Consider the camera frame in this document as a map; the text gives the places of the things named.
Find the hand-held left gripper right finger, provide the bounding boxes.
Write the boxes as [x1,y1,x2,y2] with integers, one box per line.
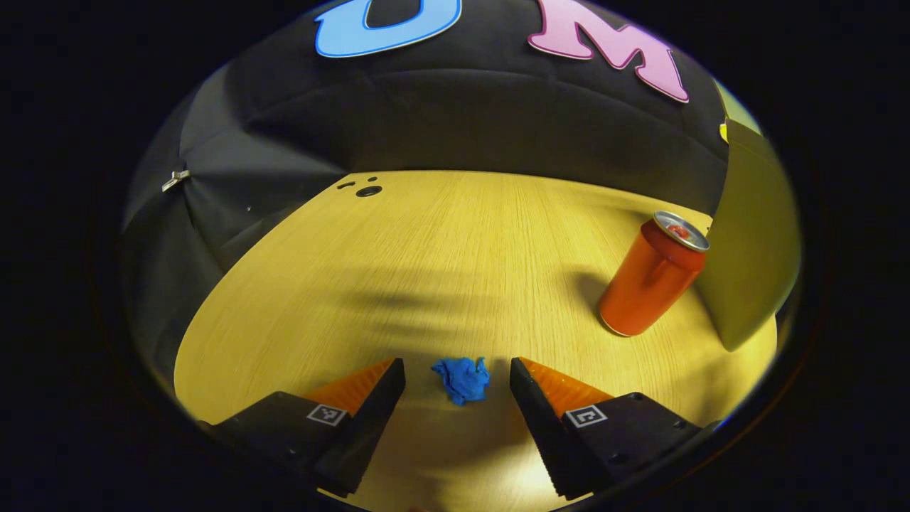
[510,357,715,500]

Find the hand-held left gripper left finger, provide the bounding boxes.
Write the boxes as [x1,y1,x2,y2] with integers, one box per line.
[199,358,406,497]

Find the blue paper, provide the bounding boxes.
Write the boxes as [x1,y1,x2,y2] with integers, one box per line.
[431,356,491,406]

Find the orange pop can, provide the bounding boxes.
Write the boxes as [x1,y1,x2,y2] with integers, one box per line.
[597,210,711,338]

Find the pale green desktop garbage bin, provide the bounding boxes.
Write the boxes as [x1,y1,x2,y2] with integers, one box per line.
[693,80,803,353]

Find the black backdrop cloth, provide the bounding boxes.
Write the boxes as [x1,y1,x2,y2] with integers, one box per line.
[121,0,733,370]

